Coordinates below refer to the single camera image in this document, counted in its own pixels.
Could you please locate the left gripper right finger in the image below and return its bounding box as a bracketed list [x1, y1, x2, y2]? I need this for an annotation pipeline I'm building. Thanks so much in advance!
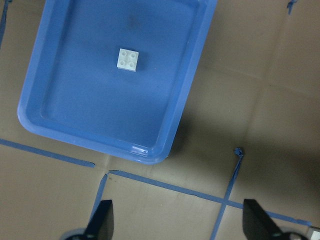
[242, 199, 285, 240]

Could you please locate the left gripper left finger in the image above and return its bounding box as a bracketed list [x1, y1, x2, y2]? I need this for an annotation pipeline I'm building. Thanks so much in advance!
[83, 200, 114, 240]

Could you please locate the white block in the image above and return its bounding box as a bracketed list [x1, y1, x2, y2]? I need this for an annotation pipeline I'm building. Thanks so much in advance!
[117, 48, 139, 72]

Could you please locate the blue plastic tray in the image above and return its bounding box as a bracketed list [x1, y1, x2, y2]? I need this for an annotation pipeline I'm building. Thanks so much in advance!
[17, 0, 217, 165]

